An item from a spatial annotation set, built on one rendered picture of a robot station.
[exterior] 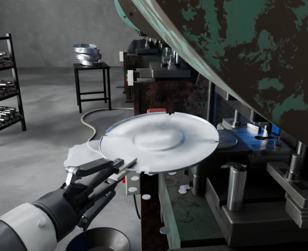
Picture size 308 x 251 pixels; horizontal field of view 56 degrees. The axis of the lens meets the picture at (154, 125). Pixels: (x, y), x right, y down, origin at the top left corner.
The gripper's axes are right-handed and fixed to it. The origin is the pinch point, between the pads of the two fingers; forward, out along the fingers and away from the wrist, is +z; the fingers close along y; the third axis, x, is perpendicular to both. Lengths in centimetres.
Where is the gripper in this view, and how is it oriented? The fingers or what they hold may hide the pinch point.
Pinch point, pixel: (122, 167)
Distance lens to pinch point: 62.0
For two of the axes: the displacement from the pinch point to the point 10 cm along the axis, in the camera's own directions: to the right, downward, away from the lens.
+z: 5.3, -3.3, 7.8
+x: -8.5, -1.9, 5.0
